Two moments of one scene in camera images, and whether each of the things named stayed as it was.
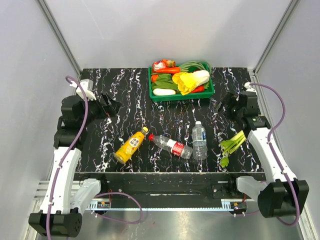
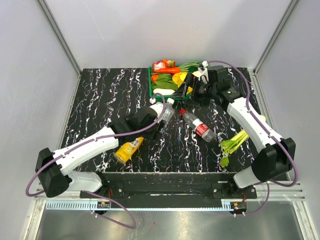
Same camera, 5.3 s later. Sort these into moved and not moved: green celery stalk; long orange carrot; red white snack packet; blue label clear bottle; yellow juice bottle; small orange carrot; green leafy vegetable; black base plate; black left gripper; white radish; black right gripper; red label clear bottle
Moved: red label clear bottle; black right gripper; blue label clear bottle; black left gripper
Not moved: yellow juice bottle; black base plate; long orange carrot; small orange carrot; white radish; red white snack packet; green leafy vegetable; green celery stalk
